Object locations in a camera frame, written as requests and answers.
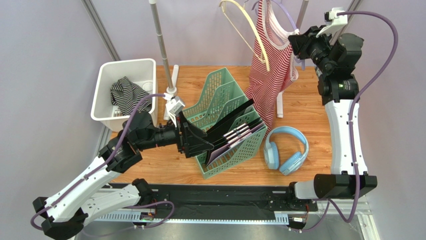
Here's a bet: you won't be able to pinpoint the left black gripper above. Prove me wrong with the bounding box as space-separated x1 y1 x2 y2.
136 110 214 158

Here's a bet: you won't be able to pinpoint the purple plastic hanger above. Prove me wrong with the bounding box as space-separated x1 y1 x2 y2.
251 0 306 71

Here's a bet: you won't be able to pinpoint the cream wooden hanger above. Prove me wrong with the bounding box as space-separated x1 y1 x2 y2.
218 0 271 72

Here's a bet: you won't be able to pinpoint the red white striped tank top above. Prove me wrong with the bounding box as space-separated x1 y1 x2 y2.
245 0 299 133

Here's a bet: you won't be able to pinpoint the black white striped tank top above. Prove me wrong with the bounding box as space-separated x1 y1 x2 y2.
110 76 149 116

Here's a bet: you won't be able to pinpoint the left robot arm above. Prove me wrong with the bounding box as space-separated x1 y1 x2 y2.
33 111 213 240

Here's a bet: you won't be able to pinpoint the black folder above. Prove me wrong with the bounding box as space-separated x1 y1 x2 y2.
198 99 266 168

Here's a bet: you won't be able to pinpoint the green plastic file organizer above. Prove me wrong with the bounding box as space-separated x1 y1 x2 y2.
183 68 267 179

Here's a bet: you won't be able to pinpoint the pink booklets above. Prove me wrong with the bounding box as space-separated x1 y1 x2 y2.
204 121 266 166

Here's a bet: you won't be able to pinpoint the left rack pole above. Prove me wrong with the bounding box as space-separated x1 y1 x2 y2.
148 0 178 94

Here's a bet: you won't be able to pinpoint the left white rack foot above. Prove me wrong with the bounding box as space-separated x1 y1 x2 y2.
163 64 180 121

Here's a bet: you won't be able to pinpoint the white plastic basket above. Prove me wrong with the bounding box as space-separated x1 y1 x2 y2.
90 58 158 132

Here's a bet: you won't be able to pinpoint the blue headphones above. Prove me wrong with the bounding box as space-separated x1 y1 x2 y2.
263 126 310 176

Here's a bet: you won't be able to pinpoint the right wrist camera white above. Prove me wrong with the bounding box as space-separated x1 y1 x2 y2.
316 7 348 38

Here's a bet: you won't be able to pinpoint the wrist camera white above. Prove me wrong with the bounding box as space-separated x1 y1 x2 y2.
316 7 348 38
163 93 185 126

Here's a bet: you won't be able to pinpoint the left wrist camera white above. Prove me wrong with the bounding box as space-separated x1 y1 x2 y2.
163 93 185 126

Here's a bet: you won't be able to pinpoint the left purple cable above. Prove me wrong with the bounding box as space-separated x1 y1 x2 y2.
30 93 176 231

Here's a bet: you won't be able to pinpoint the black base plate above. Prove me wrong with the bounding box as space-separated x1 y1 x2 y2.
109 182 319 222

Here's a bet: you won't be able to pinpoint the aluminium frame rail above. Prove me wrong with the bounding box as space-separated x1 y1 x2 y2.
59 187 381 240

